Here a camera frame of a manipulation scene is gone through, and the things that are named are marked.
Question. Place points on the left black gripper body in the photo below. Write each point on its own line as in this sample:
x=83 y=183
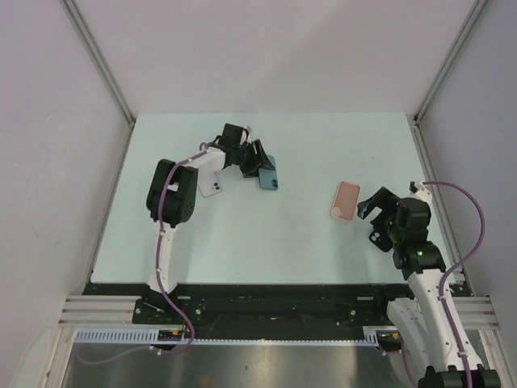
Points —
x=245 y=156

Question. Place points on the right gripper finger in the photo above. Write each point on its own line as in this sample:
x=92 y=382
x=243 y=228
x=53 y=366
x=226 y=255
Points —
x=364 y=210
x=380 y=198

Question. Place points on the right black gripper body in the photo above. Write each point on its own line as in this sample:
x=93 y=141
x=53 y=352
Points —
x=393 y=230

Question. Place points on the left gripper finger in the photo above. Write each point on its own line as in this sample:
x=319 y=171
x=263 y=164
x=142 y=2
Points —
x=251 y=172
x=259 y=158

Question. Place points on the teal blue phone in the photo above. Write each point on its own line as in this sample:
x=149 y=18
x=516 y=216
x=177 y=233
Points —
x=268 y=179

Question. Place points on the lilac white phone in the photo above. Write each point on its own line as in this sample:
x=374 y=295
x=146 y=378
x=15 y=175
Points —
x=208 y=184

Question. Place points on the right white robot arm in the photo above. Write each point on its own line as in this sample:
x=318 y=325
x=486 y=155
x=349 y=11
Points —
x=429 y=323

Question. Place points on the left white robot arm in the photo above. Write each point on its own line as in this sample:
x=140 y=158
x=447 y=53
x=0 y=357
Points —
x=172 y=193

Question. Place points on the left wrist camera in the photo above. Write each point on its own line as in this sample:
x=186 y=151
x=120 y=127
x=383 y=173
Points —
x=246 y=135

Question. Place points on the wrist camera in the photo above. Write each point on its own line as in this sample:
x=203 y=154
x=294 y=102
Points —
x=419 y=191
x=246 y=135

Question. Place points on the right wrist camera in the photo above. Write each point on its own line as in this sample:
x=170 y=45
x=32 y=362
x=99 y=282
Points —
x=419 y=191

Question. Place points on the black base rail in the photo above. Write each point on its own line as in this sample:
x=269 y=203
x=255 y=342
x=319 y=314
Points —
x=280 y=311

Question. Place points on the white slotted cable duct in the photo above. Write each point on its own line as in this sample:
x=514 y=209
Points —
x=168 y=337

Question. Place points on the left aluminium frame post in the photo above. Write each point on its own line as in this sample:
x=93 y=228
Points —
x=99 y=61

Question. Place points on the aluminium frame post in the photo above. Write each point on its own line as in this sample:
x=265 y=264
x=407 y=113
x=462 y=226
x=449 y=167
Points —
x=99 y=61
x=466 y=30

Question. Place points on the right aluminium frame post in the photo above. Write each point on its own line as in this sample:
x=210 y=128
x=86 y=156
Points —
x=466 y=30

